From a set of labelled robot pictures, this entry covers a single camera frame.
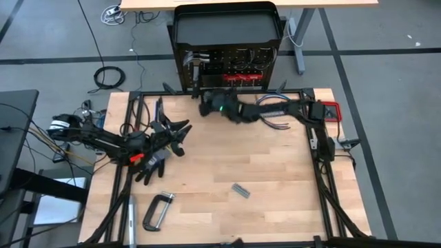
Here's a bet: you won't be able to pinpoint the wooden desk grey legs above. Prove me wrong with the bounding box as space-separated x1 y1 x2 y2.
119 0 379 76

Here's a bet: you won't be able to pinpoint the hammer with black handle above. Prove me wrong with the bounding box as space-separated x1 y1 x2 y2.
183 50 210 91

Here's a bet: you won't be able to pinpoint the black pegboard cart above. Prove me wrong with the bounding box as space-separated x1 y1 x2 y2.
167 1 287 96

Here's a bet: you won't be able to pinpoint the clear black safety glasses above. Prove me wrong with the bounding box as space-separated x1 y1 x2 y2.
231 48 256 70
255 47 278 70

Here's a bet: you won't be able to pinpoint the blue cable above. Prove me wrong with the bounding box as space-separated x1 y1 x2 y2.
254 93 293 105

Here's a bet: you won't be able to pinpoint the red rimmed tray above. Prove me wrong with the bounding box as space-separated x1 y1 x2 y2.
320 101 343 123

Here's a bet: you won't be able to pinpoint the black coiled floor cable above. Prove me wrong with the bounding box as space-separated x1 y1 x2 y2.
76 0 127 94

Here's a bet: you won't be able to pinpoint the white flat panel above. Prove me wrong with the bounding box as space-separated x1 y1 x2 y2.
32 177 88 227

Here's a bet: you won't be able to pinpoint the grey black glove yellow cuff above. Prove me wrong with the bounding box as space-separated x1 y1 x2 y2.
133 147 173 187

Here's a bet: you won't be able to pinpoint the bundle of coloured cables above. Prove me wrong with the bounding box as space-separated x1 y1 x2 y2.
260 116 292 131

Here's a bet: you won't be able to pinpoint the grey bit holder strip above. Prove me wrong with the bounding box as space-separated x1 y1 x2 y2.
231 183 252 200

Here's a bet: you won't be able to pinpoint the black stand beam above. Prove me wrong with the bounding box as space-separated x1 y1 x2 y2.
12 167 89 204

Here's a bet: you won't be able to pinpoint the white power strip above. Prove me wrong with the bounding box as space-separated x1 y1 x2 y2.
287 17 298 39

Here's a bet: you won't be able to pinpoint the black side desk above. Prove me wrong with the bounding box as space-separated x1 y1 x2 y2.
0 89 40 197

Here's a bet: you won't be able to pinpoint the black aluminium table frame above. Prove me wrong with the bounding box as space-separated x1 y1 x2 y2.
78 87 373 248

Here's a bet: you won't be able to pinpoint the black phone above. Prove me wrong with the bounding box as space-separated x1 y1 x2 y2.
51 142 72 164

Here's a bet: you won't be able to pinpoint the silver metal tube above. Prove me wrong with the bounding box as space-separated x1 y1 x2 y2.
127 194 138 248

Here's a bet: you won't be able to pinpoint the grey metal bracket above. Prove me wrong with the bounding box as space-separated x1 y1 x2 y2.
334 137 361 150

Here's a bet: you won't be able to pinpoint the blue handled pliers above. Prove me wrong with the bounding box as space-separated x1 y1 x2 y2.
154 96 166 125

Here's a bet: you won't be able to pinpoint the white cable bundle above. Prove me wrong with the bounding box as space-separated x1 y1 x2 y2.
100 3 122 26

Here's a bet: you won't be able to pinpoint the thin black floor cable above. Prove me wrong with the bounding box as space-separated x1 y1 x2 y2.
130 10 161 92

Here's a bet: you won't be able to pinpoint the black C-clamp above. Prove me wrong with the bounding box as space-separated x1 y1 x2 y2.
141 191 176 232

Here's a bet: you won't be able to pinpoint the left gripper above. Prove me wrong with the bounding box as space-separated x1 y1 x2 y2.
146 118 193 156

